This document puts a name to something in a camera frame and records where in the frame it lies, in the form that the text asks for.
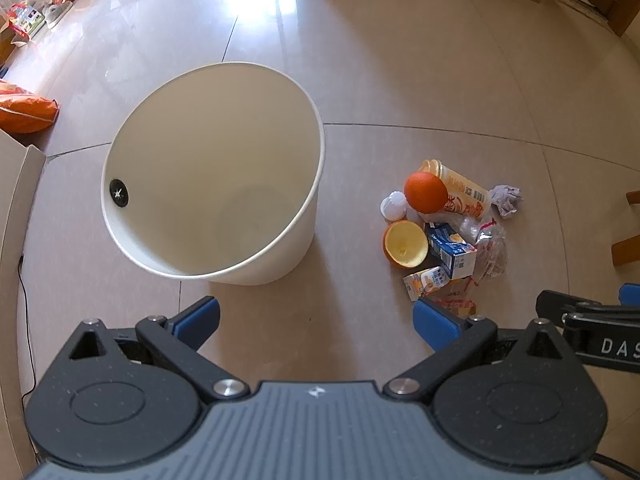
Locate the hollow orange peel half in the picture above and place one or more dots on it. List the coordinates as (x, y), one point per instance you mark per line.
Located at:
(406, 244)

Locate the orange plastic bag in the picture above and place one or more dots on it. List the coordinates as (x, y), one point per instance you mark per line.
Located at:
(25, 110)

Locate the white plastic cup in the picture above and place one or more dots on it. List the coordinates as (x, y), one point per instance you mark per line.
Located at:
(393, 206)

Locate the round orange peel half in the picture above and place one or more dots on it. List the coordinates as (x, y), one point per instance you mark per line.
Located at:
(425, 194)

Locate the white and grey iron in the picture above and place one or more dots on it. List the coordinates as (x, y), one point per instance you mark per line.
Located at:
(57, 14)

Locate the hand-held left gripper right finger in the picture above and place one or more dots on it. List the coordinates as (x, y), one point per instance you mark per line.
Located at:
(435, 322)

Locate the red and white wrapper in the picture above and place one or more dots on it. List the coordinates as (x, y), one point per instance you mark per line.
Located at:
(457, 305)

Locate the clear plastic bag red print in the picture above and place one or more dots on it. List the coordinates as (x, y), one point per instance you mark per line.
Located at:
(489, 252)

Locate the blue and white milk carton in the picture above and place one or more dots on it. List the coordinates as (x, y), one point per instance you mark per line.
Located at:
(450, 252)

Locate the grey crumpled paper ball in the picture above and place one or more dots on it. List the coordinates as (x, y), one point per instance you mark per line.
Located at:
(506, 201)

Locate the white round trash bin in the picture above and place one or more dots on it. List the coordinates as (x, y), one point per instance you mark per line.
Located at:
(215, 160)

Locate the small yellow drink carton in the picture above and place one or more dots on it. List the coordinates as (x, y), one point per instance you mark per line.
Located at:
(427, 281)

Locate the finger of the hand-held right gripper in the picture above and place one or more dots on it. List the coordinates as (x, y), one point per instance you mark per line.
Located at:
(630, 296)
(565, 305)

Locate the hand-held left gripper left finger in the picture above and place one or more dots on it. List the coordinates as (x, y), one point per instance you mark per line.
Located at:
(197, 320)

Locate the yellow plastic drink bottle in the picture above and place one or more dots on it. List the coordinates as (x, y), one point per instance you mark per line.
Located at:
(467, 192)

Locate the wooden chair leg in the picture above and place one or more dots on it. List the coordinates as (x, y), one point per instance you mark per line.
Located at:
(627, 247)

